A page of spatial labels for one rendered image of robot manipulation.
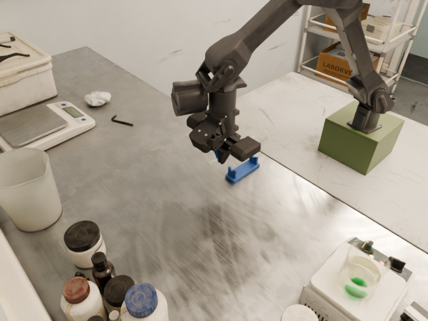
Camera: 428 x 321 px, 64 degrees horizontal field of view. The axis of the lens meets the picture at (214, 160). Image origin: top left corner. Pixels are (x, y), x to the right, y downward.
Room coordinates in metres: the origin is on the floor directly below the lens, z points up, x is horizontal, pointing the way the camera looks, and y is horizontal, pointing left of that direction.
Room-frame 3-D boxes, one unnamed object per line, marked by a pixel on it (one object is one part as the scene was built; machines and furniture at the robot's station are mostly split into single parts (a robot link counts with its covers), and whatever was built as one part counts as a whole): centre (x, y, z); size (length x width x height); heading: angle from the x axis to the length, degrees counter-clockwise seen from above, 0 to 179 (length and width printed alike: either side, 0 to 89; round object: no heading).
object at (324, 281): (0.31, -0.24, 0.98); 0.12 x 0.12 x 0.01; 45
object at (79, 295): (0.29, 0.22, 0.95); 0.06 x 0.06 x 0.11
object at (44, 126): (0.87, 0.52, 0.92); 0.26 x 0.19 x 0.05; 136
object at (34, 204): (0.54, 0.42, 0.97); 0.18 x 0.13 x 0.15; 69
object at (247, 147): (0.63, -0.02, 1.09); 0.19 x 0.06 x 0.08; 42
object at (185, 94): (0.61, 0.02, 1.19); 0.12 x 0.08 x 0.11; 108
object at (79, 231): (0.42, 0.26, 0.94); 0.07 x 0.07 x 0.07
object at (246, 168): (0.68, -0.08, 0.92); 0.10 x 0.03 x 0.04; 132
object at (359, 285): (0.31, -0.24, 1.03); 0.07 x 0.06 x 0.08; 104
